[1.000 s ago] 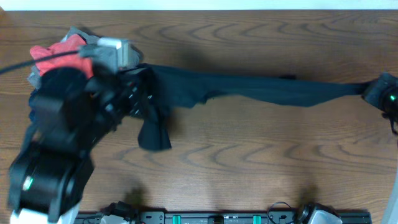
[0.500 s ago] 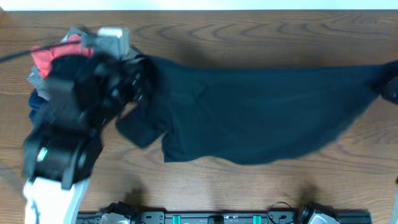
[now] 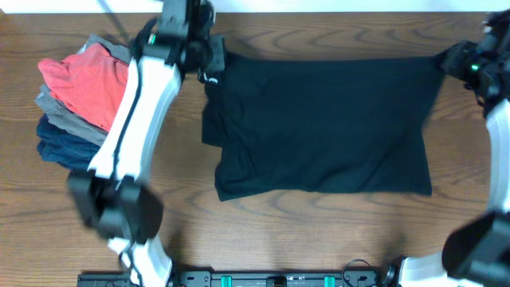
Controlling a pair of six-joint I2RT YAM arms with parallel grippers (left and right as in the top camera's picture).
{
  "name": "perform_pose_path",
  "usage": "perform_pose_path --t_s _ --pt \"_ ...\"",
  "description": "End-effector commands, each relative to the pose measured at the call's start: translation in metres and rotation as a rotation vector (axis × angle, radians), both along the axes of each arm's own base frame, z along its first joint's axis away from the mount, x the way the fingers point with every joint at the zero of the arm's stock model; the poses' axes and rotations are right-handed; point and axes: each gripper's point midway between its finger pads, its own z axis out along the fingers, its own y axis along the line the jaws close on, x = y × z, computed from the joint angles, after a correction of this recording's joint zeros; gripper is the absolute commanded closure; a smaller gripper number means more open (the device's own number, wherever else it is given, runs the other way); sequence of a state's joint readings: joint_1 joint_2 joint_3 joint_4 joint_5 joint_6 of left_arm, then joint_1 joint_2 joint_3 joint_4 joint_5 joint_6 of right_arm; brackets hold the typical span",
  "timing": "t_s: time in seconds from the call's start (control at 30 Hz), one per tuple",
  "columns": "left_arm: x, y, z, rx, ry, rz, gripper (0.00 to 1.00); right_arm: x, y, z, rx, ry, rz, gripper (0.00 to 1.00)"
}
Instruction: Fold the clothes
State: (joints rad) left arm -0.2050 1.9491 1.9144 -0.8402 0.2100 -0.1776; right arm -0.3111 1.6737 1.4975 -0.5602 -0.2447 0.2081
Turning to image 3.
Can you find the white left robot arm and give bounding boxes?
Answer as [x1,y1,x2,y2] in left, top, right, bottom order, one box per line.
[68,35,226,286]

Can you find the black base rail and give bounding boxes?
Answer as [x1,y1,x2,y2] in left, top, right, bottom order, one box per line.
[77,269,383,287]

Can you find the navy folded shirt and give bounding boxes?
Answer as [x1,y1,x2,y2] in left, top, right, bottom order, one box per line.
[36,114,100,170]

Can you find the black polo shirt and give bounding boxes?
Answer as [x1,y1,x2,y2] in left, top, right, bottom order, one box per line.
[202,53,444,201]

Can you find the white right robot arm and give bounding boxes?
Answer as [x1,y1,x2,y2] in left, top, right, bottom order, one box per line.
[391,36,509,286]

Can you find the grey folded shirt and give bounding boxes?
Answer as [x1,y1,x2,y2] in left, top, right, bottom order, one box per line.
[34,33,131,146]

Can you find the red folded shirt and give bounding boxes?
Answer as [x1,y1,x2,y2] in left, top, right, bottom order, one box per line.
[37,44,128,132]

